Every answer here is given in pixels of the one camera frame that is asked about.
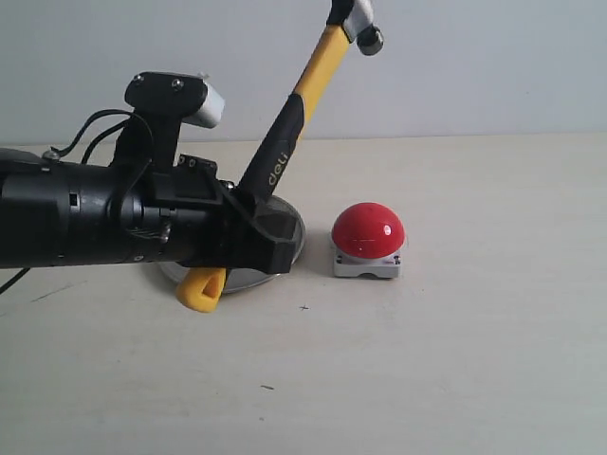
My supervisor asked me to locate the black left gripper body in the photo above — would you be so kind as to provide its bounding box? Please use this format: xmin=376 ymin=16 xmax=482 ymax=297
xmin=118 ymin=155 xmax=237 ymax=265

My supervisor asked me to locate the yellow black claw hammer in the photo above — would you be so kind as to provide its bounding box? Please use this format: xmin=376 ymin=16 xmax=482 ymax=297
xmin=175 ymin=1 xmax=384 ymax=313

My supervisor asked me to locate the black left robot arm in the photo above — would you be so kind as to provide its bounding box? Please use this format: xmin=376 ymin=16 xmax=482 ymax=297
xmin=1 ymin=149 xmax=298 ymax=275

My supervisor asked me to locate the red dome push button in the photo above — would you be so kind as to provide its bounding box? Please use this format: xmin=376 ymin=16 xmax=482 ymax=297
xmin=330 ymin=202 xmax=408 ymax=280

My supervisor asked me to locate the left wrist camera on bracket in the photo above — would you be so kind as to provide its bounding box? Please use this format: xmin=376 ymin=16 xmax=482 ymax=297
xmin=111 ymin=71 xmax=226 ymax=173

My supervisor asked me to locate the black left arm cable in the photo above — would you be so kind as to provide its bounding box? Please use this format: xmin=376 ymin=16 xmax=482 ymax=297
xmin=0 ymin=108 xmax=153 ymax=295

